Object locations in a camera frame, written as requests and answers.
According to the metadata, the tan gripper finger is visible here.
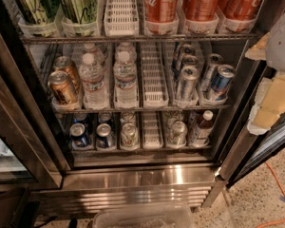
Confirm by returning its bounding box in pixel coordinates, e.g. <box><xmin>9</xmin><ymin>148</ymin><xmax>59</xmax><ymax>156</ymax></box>
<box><xmin>247</xmin><ymin>73</ymin><xmax>285</xmax><ymax>135</ymax></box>
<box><xmin>245</xmin><ymin>33</ymin><xmax>270</xmax><ymax>61</ymax></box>

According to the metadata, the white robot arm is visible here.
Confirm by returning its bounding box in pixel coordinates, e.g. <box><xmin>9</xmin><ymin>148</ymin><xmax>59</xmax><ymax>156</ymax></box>
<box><xmin>245</xmin><ymin>12</ymin><xmax>285</xmax><ymax>135</ymax></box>

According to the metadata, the rear silver Red Bull can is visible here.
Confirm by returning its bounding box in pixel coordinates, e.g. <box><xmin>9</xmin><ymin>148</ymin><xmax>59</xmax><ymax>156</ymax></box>
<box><xmin>200</xmin><ymin>53</ymin><xmax>224</xmax><ymax>92</ymax></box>

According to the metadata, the front blue Red Bull can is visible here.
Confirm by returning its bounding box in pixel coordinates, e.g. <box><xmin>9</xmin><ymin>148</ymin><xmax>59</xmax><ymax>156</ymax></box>
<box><xmin>207</xmin><ymin>65</ymin><xmax>236</xmax><ymax>101</ymax></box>

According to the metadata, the right Coca-Cola can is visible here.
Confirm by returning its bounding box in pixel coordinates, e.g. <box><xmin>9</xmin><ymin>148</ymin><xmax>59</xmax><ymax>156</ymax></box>
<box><xmin>219</xmin><ymin>0</ymin><xmax>261</xmax><ymax>21</ymax></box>

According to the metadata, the coca-cola can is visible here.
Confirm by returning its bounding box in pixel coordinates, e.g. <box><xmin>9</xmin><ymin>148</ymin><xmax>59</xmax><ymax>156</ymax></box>
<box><xmin>219</xmin><ymin>0</ymin><xmax>261</xmax><ymax>21</ymax></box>
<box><xmin>144</xmin><ymin>0</ymin><xmax>178</xmax><ymax>23</ymax></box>
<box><xmin>182</xmin><ymin>0</ymin><xmax>219</xmax><ymax>22</ymax></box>

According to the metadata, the steel fridge door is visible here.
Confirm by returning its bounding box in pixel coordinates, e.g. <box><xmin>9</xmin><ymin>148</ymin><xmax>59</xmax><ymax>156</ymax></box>
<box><xmin>218</xmin><ymin>65</ymin><xmax>285</xmax><ymax>188</ymax></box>

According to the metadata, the middle slim silver can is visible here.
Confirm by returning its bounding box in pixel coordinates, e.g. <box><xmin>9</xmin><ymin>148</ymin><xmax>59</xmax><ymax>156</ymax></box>
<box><xmin>174</xmin><ymin>54</ymin><xmax>199</xmax><ymax>81</ymax></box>

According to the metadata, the slim silver can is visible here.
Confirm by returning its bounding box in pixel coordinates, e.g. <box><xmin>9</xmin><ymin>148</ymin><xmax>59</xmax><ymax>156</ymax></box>
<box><xmin>174</xmin><ymin>54</ymin><xmax>199</xmax><ymax>81</ymax></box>
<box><xmin>172</xmin><ymin>43</ymin><xmax>196</xmax><ymax>70</ymax></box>
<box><xmin>176</xmin><ymin>66</ymin><xmax>200</xmax><ymax>101</ymax></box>

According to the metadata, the rear slim silver can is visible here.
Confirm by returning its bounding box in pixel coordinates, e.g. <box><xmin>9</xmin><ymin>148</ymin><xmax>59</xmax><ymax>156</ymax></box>
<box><xmin>172</xmin><ymin>43</ymin><xmax>196</xmax><ymax>70</ymax></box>

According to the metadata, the front slim silver can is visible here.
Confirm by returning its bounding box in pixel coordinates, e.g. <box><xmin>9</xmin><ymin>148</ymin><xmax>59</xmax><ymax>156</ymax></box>
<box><xmin>176</xmin><ymin>66</ymin><xmax>200</xmax><ymax>101</ymax></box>

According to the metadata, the middle Coca-Cola can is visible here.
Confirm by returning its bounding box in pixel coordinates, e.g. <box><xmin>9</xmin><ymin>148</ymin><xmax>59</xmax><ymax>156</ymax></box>
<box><xmin>182</xmin><ymin>0</ymin><xmax>219</xmax><ymax>22</ymax></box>

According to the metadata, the left Coca-Cola can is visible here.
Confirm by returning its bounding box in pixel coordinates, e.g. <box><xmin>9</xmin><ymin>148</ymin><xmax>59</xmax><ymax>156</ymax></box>
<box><xmin>144</xmin><ymin>0</ymin><xmax>178</xmax><ymax>23</ymax></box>

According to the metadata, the rear silver-green soda can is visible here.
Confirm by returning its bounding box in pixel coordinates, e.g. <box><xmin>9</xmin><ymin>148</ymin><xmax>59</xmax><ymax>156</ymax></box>
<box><xmin>120</xmin><ymin>111</ymin><xmax>136</xmax><ymax>124</ymax></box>

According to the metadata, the silver-green soda can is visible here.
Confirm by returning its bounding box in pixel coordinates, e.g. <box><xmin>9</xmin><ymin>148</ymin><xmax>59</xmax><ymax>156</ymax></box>
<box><xmin>121</xmin><ymin>123</ymin><xmax>139</xmax><ymax>148</ymax></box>
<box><xmin>120</xmin><ymin>111</ymin><xmax>136</xmax><ymax>124</ymax></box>

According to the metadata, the front silver-green soda can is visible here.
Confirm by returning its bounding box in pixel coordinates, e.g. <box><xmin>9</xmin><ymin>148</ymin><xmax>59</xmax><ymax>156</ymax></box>
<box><xmin>121</xmin><ymin>123</ymin><xmax>139</xmax><ymax>148</ymax></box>

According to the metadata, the rear right Pepsi can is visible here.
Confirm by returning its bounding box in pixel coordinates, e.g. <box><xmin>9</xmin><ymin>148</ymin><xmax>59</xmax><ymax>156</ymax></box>
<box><xmin>97</xmin><ymin>112</ymin><xmax>115</xmax><ymax>130</ymax></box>

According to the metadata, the pepsi can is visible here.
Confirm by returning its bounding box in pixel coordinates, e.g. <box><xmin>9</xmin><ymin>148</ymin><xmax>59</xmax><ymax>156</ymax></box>
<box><xmin>96</xmin><ymin>123</ymin><xmax>116</xmax><ymax>150</ymax></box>
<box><xmin>73</xmin><ymin>113</ymin><xmax>92</xmax><ymax>134</ymax></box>
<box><xmin>97</xmin><ymin>112</ymin><xmax>115</xmax><ymax>130</ymax></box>
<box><xmin>69</xmin><ymin>123</ymin><xmax>90</xmax><ymax>147</ymax></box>

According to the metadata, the front right Pepsi can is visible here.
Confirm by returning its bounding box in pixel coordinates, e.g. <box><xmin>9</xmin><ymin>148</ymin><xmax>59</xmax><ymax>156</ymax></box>
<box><xmin>96</xmin><ymin>123</ymin><xmax>116</xmax><ymax>150</ymax></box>

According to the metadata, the right green tall can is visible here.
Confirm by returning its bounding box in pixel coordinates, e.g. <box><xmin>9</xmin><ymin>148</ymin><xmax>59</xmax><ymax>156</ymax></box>
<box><xmin>60</xmin><ymin>0</ymin><xmax>97</xmax><ymax>24</ymax></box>

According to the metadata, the green tall can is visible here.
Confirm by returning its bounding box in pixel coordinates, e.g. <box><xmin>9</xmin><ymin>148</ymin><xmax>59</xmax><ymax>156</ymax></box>
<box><xmin>60</xmin><ymin>0</ymin><xmax>97</xmax><ymax>24</ymax></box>
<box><xmin>15</xmin><ymin>0</ymin><xmax>59</xmax><ymax>25</ymax></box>

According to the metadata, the rear left Pepsi can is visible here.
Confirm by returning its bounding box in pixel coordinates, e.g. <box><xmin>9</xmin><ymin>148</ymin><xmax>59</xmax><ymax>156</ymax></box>
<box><xmin>73</xmin><ymin>113</ymin><xmax>92</xmax><ymax>134</ymax></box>

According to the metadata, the rear gold can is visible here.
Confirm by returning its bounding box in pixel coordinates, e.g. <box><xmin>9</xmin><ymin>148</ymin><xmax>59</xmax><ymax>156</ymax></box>
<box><xmin>53</xmin><ymin>56</ymin><xmax>80</xmax><ymax>92</ymax></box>

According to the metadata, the gold can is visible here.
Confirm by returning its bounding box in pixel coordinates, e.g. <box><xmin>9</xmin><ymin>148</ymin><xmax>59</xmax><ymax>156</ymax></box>
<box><xmin>53</xmin><ymin>56</ymin><xmax>80</xmax><ymax>92</ymax></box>
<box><xmin>47</xmin><ymin>70</ymin><xmax>78</xmax><ymax>105</ymax></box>

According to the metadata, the front left Pepsi can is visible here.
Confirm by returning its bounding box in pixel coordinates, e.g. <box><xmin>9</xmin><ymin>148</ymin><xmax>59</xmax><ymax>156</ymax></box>
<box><xmin>69</xmin><ymin>123</ymin><xmax>90</xmax><ymax>147</ymax></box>

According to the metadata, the front gold can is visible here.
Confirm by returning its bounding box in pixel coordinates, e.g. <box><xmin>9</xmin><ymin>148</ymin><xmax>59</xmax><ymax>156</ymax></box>
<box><xmin>47</xmin><ymin>70</ymin><xmax>78</xmax><ymax>105</ymax></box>

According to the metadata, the steel fridge base grille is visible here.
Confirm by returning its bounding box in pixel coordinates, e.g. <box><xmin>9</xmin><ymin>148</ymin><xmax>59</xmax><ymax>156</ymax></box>
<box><xmin>31</xmin><ymin>164</ymin><xmax>226</xmax><ymax>217</ymax></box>

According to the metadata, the left green tall can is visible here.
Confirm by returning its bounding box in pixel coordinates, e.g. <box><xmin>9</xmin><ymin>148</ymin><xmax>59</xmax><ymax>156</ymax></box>
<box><xmin>15</xmin><ymin>0</ymin><xmax>59</xmax><ymax>25</ymax></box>

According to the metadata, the left glass fridge door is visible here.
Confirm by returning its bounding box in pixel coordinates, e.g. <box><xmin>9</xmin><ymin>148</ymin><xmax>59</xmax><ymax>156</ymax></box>
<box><xmin>0</xmin><ymin>26</ymin><xmax>69</xmax><ymax>192</ymax></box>

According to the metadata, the brown drink bottle white cap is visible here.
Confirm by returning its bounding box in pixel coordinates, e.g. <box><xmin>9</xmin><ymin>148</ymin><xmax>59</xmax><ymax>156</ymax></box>
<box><xmin>188</xmin><ymin>110</ymin><xmax>214</xmax><ymax>146</ymax></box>

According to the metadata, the empty white middle tray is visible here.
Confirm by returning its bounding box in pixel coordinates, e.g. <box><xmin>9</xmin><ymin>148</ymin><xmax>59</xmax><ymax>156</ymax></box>
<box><xmin>141</xmin><ymin>43</ymin><xmax>169</xmax><ymax>108</ymax></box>

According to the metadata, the empty white bottom tray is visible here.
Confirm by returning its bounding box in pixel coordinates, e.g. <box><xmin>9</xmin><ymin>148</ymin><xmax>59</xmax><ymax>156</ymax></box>
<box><xmin>142</xmin><ymin>112</ymin><xmax>163</xmax><ymax>149</ymax></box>

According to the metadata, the rear right water bottle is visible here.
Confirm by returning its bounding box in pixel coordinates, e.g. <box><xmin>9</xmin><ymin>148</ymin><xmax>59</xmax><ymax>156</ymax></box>
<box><xmin>115</xmin><ymin>42</ymin><xmax>137</xmax><ymax>62</ymax></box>

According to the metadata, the water bottle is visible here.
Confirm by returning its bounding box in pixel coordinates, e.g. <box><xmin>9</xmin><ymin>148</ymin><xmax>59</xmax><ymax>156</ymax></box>
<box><xmin>83</xmin><ymin>43</ymin><xmax>105</xmax><ymax>67</ymax></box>
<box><xmin>113</xmin><ymin>51</ymin><xmax>137</xmax><ymax>108</ymax></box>
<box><xmin>79</xmin><ymin>53</ymin><xmax>107</xmax><ymax>109</ymax></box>
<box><xmin>115</xmin><ymin>42</ymin><xmax>137</xmax><ymax>62</ymax></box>

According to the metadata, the front right water bottle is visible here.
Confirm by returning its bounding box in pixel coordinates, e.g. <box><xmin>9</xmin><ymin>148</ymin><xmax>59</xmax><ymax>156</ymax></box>
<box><xmin>113</xmin><ymin>51</ymin><xmax>137</xmax><ymax>108</ymax></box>

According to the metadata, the front left water bottle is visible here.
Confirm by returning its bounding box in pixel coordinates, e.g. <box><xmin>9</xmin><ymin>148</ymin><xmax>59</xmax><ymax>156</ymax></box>
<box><xmin>79</xmin><ymin>53</ymin><xmax>107</xmax><ymax>109</ymax></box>

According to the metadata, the rear left water bottle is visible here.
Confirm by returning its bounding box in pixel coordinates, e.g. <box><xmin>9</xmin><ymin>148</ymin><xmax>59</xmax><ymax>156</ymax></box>
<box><xmin>83</xmin><ymin>43</ymin><xmax>105</xmax><ymax>67</ymax></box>

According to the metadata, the top wire shelf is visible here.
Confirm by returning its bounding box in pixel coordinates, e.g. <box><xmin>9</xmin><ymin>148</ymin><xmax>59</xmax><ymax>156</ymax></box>
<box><xmin>21</xmin><ymin>31</ymin><xmax>261</xmax><ymax>45</ymax></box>

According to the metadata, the wire shelf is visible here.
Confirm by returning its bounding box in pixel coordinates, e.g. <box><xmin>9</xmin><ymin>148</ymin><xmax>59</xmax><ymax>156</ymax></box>
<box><xmin>54</xmin><ymin>104</ymin><xmax>231</xmax><ymax>114</ymax></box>
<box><xmin>21</xmin><ymin>31</ymin><xmax>261</xmax><ymax>45</ymax></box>

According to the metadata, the orange extension cable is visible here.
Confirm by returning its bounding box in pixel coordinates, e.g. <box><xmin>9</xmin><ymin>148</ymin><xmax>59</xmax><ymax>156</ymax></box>
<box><xmin>256</xmin><ymin>161</ymin><xmax>285</xmax><ymax>228</ymax></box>

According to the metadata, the middle wire shelf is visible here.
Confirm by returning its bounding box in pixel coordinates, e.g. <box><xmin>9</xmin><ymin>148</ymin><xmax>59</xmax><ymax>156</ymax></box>
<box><xmin>54</xmin><ymin>104</ymin><xmax>231</xmax><ymax>114</ymax></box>

